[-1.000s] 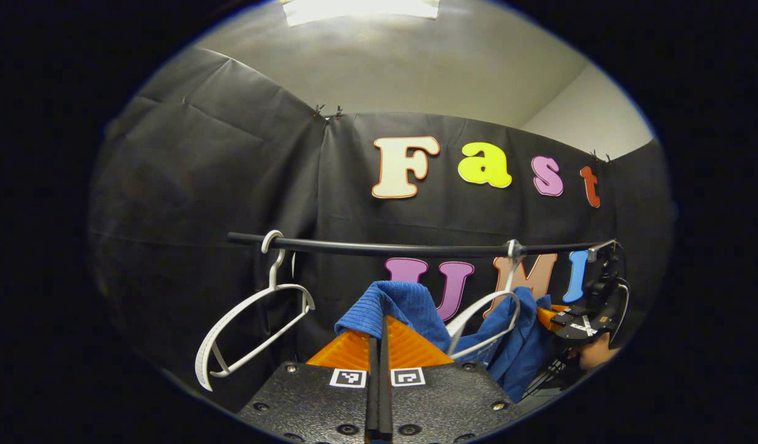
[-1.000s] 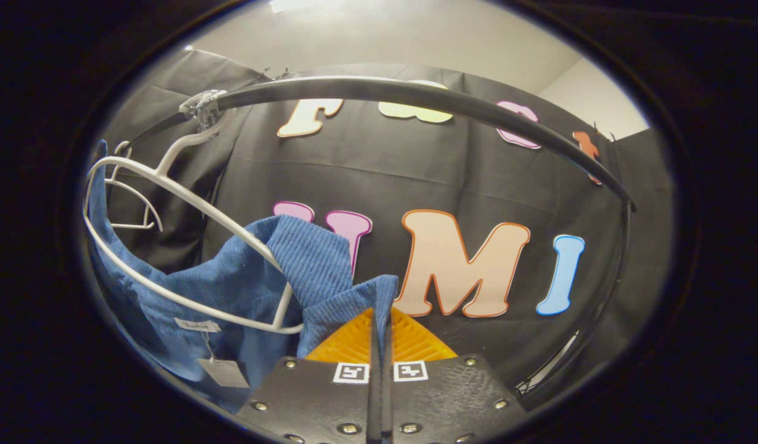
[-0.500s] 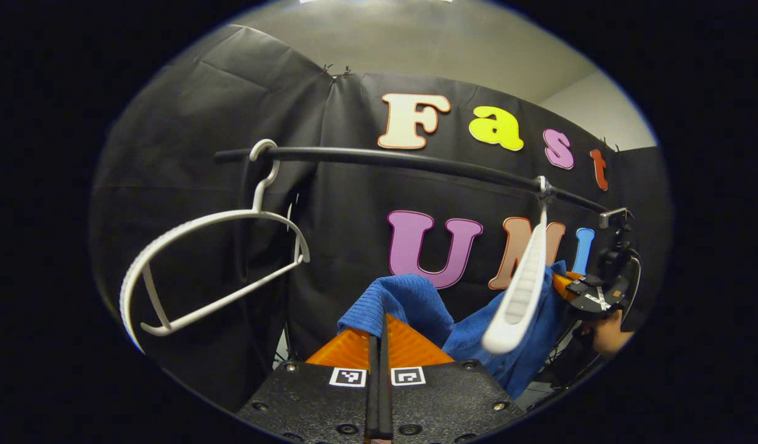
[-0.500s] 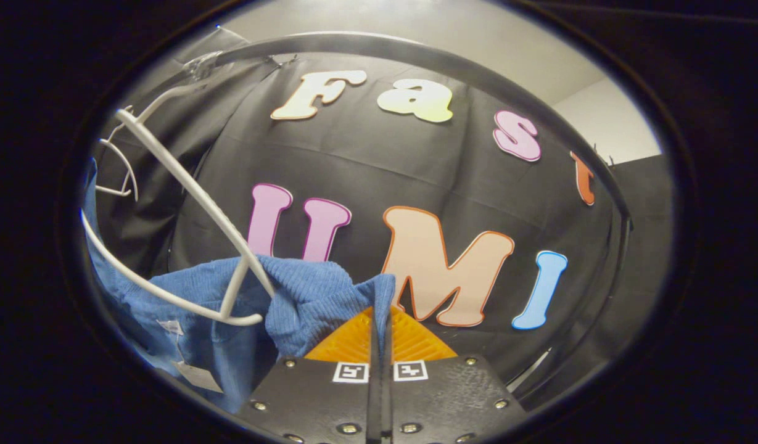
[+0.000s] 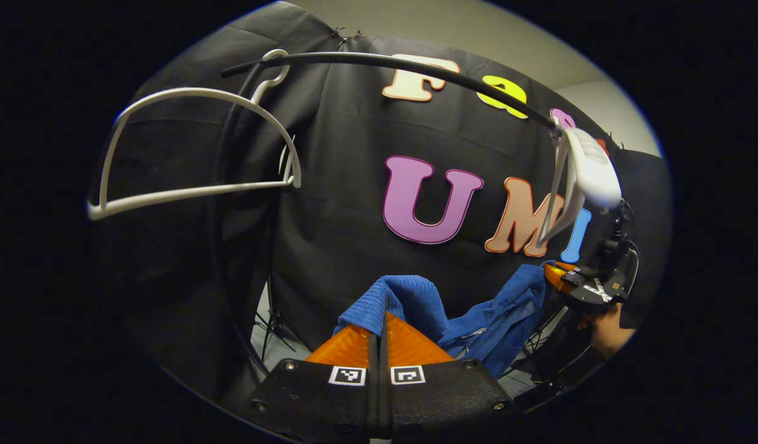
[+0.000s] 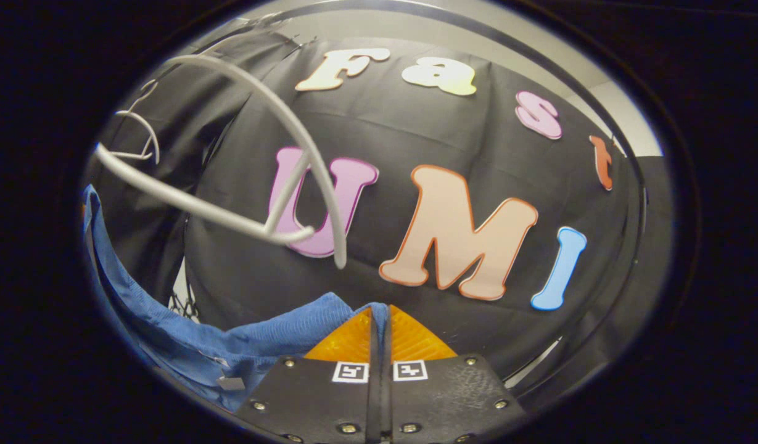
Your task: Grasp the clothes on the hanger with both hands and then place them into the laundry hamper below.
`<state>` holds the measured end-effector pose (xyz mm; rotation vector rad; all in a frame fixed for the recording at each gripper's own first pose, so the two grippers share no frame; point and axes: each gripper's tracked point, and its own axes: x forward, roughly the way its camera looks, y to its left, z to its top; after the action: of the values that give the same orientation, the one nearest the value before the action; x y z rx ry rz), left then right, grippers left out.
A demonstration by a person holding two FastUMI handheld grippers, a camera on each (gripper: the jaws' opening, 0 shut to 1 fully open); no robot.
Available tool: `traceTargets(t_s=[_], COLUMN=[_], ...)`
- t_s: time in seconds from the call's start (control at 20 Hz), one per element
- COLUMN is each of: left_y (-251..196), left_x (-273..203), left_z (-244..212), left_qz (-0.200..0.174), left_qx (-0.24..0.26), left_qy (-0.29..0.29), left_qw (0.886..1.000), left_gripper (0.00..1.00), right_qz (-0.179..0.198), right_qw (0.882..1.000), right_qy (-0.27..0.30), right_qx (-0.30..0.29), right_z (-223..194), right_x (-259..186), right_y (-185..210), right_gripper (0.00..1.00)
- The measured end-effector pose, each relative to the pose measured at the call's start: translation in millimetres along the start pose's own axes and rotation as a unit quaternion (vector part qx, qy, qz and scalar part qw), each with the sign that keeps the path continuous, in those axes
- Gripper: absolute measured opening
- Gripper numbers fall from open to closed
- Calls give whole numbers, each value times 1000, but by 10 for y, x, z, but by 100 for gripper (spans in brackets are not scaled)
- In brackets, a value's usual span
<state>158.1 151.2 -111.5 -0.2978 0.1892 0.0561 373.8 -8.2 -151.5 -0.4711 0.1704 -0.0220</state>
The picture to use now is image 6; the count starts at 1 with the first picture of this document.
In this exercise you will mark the black backdrop cloth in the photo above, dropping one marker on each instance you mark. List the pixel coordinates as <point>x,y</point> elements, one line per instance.
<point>477,123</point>

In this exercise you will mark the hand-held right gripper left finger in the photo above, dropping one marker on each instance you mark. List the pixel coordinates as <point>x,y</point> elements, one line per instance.
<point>317,401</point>

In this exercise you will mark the white clothes hanger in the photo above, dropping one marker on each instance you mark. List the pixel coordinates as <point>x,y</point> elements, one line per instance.
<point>200,208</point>
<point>149,128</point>

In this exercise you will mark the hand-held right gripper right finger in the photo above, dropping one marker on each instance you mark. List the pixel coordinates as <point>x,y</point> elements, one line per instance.
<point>446,401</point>

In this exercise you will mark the black clothes rack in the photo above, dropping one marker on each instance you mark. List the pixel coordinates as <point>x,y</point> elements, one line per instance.
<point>636,203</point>

